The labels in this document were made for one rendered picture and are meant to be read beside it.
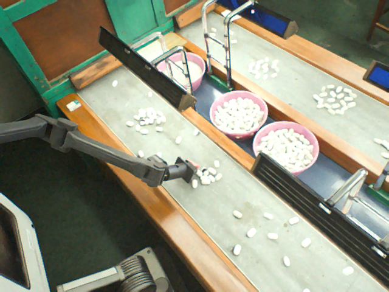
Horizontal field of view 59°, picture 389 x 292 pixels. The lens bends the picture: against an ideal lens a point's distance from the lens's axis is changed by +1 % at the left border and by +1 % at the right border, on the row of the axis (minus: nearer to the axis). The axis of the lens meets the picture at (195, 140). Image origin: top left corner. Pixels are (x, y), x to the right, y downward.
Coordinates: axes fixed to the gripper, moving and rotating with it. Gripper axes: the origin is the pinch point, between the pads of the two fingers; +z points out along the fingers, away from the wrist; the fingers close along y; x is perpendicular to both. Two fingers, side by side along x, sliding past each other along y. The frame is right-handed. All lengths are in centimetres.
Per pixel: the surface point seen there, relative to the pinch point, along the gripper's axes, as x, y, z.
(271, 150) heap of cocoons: -16.7, -15.3, 23.1
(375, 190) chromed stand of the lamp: -25, -55, 35
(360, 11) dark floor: -92, 62, 237
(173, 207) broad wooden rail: 11.6, -7.7, -15.4
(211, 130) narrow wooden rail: -11.0, 9.9, 13.2
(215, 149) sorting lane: -5.9, 2.2, 10.7
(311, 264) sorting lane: -1, -56, 2
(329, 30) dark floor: -68, 67, 208
